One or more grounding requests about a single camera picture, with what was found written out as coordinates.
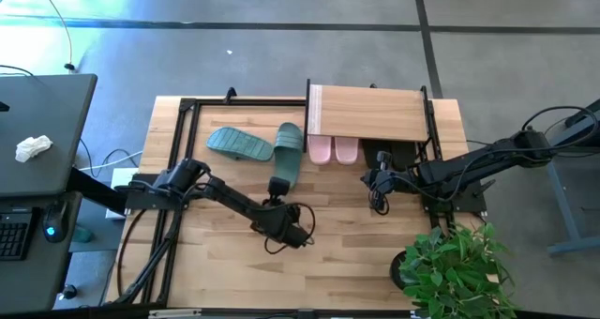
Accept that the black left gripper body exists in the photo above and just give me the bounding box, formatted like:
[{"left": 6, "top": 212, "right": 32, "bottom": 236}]
[{"left": 262, "top": 197, "right": 302, "bottom": 232}]

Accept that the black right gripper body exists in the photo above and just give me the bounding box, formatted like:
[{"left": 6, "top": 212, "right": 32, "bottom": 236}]
[{"left": 372, "top": 150, "right": 422, "bottom": 195}]

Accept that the dark blue rubber slide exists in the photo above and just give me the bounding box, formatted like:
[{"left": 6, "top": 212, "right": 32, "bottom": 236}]
[
  {"left": 389, "top": 140, "right": 417, "bottom": 173},
  {"left": 362, "top": 139, "right": 391, "bottom": 171}
]

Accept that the green rubber slide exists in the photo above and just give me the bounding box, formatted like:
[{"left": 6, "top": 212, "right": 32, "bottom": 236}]
[
  {"left": 273, "top": 122, "right": 306, "bottom": 190},
  {"left": 205, "top": 126, "right": 275, "bottom": 162}
]

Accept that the black plant pot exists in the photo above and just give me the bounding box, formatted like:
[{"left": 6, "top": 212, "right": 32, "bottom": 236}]
[{"left": 389, "top": 249, "right": 416, "bottom": 291}]

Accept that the green leafy plant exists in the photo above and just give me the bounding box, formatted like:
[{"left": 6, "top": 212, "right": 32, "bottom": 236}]
[{"left": 397, "top": 221, "right": 520, "bottom": 319}]

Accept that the white power box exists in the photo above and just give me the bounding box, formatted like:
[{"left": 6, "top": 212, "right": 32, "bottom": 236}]
[{"left": 104, "top": 167, "right": 141, "bottom": 220}]

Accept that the black desk support beam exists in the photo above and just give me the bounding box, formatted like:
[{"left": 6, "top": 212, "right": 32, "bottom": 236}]
[{"left": 65, "top": 167, "right": 128, "bottom": 216}]

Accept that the teal floor object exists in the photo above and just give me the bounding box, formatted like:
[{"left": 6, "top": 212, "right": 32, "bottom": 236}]
[{"left": 71, "top": 224, "right": 96, "bottom": 245}]

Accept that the black desk edge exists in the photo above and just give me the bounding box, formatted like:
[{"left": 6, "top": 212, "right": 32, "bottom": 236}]
[{"left": 562, "top": 98, "right": 600, "bottom": 147}]

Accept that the black computer mouse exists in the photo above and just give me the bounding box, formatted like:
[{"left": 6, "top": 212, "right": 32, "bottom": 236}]
[{"left": 41, "top": 200, "right": 71, "bottom": 244}]

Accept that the black caster wheel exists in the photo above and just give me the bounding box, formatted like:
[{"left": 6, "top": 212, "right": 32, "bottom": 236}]
[{"left": 57, "top": 283, "right": 79, "bottom": 302}]

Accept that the dark grey desk top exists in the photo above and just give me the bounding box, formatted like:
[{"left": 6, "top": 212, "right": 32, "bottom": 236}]
[{"left": 0, "top": 73, "right": 98, "bottom": 199}]

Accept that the crumpled white tissue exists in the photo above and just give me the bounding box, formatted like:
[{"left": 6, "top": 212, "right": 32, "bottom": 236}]
[{"left": 14, "top": 134, "right": 54, "bottom": 164}]

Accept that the grey desk with keyboard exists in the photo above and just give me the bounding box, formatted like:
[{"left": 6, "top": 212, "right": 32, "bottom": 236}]
[{"left": 0, "top": 191, "right": 84, "bottom": 316}]

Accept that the black keyboard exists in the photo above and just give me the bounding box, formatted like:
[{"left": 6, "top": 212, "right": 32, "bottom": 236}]
[{"left": 0, "top": 207, "right": 31, "bottom": 263}]

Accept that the wooden shelf with black frame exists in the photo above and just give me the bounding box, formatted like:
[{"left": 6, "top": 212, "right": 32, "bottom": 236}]
[{"left": 303, "top": 78, "right": 444, "bottom": 173}]

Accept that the black aluminium rig frame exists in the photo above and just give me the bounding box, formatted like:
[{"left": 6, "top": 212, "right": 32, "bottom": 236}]
[{"left": 112, "top": 86, "right": 488, "bottom": 319}]

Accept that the grey metal bracket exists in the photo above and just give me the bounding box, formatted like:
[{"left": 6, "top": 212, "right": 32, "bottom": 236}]
[{"left": 148, "top": 309, "right": 203, "bottom": 319}]

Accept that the grey-blue table leg frame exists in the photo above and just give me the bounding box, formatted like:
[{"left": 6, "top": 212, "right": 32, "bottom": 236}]
[{"left": 546, "top": 159, "right": 600, "bottom": 258}]

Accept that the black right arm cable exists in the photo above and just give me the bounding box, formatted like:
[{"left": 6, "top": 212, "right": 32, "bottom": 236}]
[{"left": 519, "top": 104, "right": 600, "bottom": 160}]

